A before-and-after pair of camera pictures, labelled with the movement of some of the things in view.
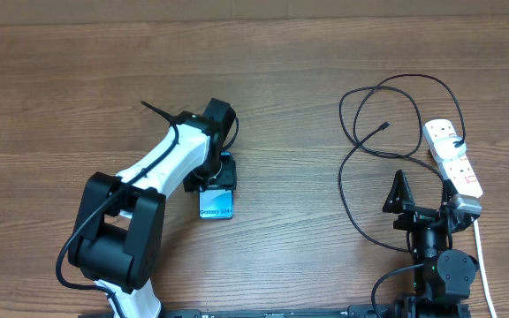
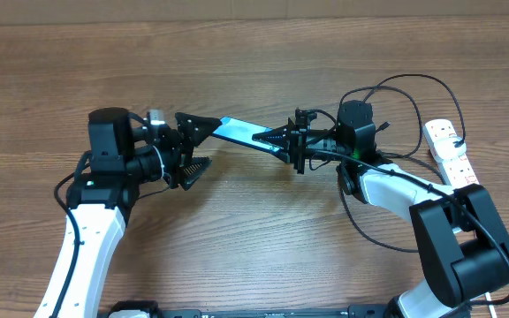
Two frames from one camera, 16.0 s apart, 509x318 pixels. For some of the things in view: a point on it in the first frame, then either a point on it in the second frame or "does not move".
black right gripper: (397, 200) -> (291, 140)
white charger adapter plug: (445, 148) does not move
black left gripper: (225, 178) -> (180, 149)
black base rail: (356, 311) does not move
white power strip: (457, 170) does not move
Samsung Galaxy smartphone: (216, 202) -> (241, 131)
